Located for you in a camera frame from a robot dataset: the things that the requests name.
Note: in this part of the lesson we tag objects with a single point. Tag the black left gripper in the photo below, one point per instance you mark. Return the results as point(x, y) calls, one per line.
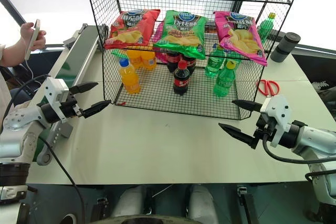
point(69, 107)

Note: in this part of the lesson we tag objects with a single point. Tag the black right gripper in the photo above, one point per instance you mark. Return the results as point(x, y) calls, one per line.
point(266, 127)

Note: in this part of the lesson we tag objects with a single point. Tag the white smartphone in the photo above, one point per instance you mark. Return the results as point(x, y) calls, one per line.
point(33, 37)

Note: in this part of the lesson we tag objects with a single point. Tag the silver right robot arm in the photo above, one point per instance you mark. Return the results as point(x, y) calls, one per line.
point(313, 137)

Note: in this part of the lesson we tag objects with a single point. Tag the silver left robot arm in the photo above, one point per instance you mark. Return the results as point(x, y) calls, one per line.
point(18, 121)

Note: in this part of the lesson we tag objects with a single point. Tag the bystander forearm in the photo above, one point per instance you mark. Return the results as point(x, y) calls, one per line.
point(13, 54)

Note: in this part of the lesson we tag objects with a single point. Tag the bystander hand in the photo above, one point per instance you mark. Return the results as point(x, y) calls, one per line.
point(29, 33)

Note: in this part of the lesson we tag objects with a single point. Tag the green soda bottle yellow cap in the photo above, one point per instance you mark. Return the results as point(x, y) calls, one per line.
point(266, 28)
point(223, 81)

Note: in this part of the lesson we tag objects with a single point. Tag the orange soda bottle blue cap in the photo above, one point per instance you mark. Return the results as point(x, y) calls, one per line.
point(129, 78)

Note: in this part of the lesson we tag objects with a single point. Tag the small green snack bag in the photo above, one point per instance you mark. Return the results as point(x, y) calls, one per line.
point(118, 54)

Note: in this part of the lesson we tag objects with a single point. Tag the cola bottle red cap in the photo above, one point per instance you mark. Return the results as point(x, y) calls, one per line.
point(181, 79)

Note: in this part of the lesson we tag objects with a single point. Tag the red potato chips bag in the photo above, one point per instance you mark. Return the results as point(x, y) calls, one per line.
point(131, 28)

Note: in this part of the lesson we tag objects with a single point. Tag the pink potato chips bag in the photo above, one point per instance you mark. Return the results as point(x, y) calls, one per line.
point(242, 37)

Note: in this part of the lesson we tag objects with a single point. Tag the dark grey cylinder flask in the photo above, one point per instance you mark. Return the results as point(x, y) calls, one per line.
point(284, 47)

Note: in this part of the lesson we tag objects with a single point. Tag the black bag with white print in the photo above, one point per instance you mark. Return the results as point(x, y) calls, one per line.
point(324, 87)

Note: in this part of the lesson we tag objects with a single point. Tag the magenta snack bag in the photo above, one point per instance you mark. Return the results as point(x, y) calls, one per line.
point(158, 35)

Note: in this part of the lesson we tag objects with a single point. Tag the grey white rounded robot leg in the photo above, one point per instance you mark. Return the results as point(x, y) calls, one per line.
point(131, 203)
point(202, 203)

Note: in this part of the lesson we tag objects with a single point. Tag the brown snack package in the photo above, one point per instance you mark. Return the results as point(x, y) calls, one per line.
point(210, 28)

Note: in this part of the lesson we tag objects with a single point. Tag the green potato chips bag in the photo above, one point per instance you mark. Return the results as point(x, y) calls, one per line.
point(183, 33)

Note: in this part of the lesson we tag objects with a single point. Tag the black diagonal bar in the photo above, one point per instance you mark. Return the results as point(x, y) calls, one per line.
point(11, 5)

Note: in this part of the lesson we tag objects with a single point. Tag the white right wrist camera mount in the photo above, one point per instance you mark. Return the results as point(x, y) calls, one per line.
point(278, 111)

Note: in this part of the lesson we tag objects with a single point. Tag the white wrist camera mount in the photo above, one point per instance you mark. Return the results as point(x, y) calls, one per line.
point(55, 87)
point(278, 111)

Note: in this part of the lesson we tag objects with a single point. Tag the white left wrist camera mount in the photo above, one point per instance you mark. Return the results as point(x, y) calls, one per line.
point(55, 87)

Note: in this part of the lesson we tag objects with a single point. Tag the black table leg bracket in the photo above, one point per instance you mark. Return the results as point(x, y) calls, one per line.
point(244, 203)
point(102, 209)

